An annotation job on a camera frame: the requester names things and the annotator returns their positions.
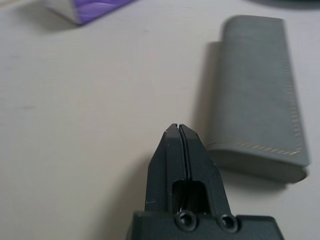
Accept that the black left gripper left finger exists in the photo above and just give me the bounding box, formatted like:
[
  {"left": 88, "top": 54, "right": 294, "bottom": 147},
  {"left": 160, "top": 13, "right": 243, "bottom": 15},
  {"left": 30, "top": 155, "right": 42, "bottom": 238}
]
[{"left": 145, "top": 123, "right": 187, "bottom": 216}]

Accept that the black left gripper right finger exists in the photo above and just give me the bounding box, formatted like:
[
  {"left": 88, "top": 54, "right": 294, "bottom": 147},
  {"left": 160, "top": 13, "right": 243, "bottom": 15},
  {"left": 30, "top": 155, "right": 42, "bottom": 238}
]
[{"left": 179, "top": 123, "right": 232, "bottom": 217}]

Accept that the grey glasses case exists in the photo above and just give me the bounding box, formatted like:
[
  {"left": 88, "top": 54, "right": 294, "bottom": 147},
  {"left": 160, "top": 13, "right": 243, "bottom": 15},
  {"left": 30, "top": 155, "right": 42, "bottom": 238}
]
[{"left": 193, "top": 14, "right": 312, "bottom": 185}]

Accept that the purple tissue pack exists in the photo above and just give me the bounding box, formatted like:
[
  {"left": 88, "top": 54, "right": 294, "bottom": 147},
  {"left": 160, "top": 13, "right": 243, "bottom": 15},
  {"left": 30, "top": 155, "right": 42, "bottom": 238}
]
[{"left": 44, "top": 0, "right": 141, "bottom": 26}]

